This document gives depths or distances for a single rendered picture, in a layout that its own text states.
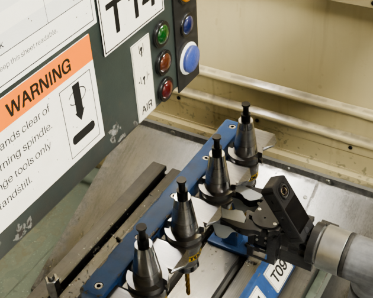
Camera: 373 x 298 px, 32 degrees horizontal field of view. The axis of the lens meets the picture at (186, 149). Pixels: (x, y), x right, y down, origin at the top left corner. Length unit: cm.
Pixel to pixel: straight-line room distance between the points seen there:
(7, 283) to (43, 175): 136
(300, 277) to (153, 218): 45
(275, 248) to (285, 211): 8
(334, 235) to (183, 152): 82
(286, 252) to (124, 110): 56
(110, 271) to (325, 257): 34
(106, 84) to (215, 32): 102
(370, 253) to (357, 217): 61
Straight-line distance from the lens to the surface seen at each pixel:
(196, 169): 115
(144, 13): 61
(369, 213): 166
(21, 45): 49
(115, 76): 60
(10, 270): 193
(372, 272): 105
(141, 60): 62
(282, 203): 104
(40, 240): 198
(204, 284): 139
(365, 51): 146
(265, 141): 122
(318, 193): 168
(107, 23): 57
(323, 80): 153
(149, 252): 93
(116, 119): 61
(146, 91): 65
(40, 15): 50
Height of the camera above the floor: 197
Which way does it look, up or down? 39 degrees down
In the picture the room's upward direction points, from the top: 3 degrees counter-clockwise
